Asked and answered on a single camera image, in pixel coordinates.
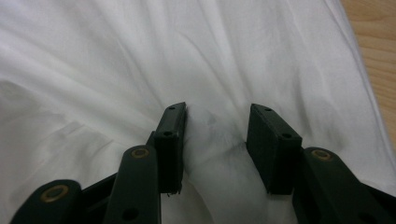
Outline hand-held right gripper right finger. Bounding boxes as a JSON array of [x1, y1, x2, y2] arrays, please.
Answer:
[[246, 103, 396, 224]]

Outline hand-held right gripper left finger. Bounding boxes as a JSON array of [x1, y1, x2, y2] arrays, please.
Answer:
[[103, 101, 188, 224]]

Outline white pants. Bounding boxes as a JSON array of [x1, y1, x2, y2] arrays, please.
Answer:
[[0, 0, 396, 224]]

